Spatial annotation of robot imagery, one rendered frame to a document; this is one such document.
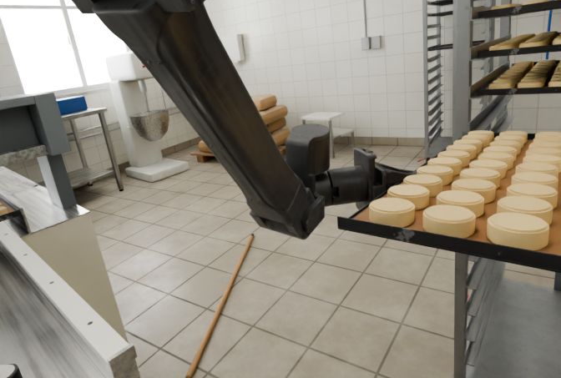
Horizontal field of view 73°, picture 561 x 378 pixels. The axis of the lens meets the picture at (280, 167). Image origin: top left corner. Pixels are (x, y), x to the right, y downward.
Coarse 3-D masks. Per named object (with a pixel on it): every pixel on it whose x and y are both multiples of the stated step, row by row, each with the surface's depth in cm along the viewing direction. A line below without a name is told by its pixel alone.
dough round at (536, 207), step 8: (504, 200) 41; (512, 200) 41; (520, 200) 41; (528, 200) 41; (536, 200) 41; (544, 200) 41; (504, 208) 40; (512, 208) 39; (520, 208) 39; (528, 208) 39; (536, 208) 39; (544, 208) 39; (552, 208) 39; (536, 216) 38; (544, 216) 38; (552, 216) 39
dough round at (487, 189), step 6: (456, 180) 50; (462, 180) 50; (468, 180) 49; (474, 180) 49; (480, 180) 49; (486, 180) 49; (456, 186) 48; (462, 186) 47; (468, 186) 47; (474, 186) 47; (480, 186) 47; (486, 186) 47; (492, 186) 46; (474, 192) 46; (480, 192) 46; (486, 192) 46; (492, 192) 46; (486, 198) 46; (492, 198) 46
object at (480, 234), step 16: (528, 144) 76; (560, 176) 55; (496, 192) 50; (560, 192) 48; (368, 208) 48; (496, 208) 45; (560, 208) 43; (416, 224) 42; (480, 224) 41; (560, 224) 39; (480, 240) 37; (560, 240) 36
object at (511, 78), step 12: (540, 60) 130; (552, 60) 126; (516, 72) 110; (528, 72) 108; (540, 72) 104; (552, 72) 114; (492, 84) 94; (504, 84) 92; (516, 84) 101; (528, 84) 89; (540, 84) 89; (552, 84) 87
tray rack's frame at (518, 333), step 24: (504, 0) 132; (504, 24) 135; (504, 288) 159; (528, 288) 157; (552, 288) 155; (504, 312) 146; (528, 312) 144; (552, 312) 143; (504, 336) 135; (528, 336) 133; (552, 336) 132; (480, 360) 126; (504, 360) 125; (528, 360) 124; (552, 360) 123
